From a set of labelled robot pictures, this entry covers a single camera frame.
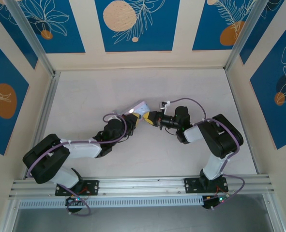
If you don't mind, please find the aluminium cross rail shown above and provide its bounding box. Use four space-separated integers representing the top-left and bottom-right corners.
8 174 272 199

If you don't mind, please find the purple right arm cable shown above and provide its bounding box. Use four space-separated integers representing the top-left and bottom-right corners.
166 97 246 211

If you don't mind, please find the blue floral wall panel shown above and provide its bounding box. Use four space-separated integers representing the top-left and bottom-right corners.
19 0 86 54
0 35 30 156
250 24 286 150
95 0 181 52
192 0 257 51
0 0 39 70
239 0 286 65

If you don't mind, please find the grey slotted cable duct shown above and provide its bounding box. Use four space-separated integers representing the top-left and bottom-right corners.
18 195 204 209

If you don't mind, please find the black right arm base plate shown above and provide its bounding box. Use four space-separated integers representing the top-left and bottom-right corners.
184 177 229 194

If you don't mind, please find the aluminium frame post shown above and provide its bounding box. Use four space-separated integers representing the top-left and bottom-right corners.
224 0 267 72
6 0 56 76

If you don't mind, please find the aluminium table edge rail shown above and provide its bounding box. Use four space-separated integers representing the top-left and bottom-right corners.
23 71 61 180

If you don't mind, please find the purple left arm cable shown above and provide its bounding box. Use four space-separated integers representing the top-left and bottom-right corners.
26 113 128 216

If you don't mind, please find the grey metal sheet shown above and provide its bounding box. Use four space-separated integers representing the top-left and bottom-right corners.
12 207 276 232

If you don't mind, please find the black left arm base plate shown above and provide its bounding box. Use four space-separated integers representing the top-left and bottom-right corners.
55 180 100 196

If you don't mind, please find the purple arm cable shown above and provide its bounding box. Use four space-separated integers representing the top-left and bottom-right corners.
166 97 246 211
26 113 128 216

